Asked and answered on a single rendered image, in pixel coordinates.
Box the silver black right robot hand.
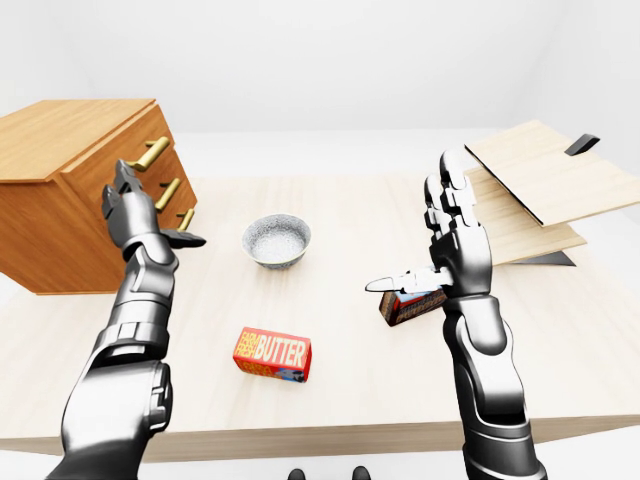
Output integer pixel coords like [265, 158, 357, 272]
[364, 149, 496, 301]

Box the black strap handle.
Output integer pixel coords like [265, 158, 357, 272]
[564, 133, 601, 156]

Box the wooden drawer, medium front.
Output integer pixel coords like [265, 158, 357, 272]
[139, 142, 190, 214]

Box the brown printed food box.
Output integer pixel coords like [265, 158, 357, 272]
[379, 286, 448, 328]

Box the long brass drawer handle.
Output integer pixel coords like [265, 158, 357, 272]
[125, 136, 171, 173]

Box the medium brass drawer handle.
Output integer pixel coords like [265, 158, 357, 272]
[154, 177, 182, 212]

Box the red butter box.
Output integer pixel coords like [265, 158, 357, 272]
[231, 326, 314, 385]

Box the grey patterned bowl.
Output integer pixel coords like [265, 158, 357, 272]
[241, 213, 313, 272]

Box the wooden drawer, large front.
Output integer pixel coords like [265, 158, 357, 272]
[58, 102, 176, 214]

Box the wooden drawer, small front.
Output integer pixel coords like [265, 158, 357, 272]
[157, 175, 199, 236]

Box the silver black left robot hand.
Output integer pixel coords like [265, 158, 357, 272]
[101, 159, 208, 260]

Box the pale wooden slat board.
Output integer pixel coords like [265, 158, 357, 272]
[463, 166, 588, 267]

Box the wooden cabinet with drawers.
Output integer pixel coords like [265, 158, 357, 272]
[0, 98, 199, 296]

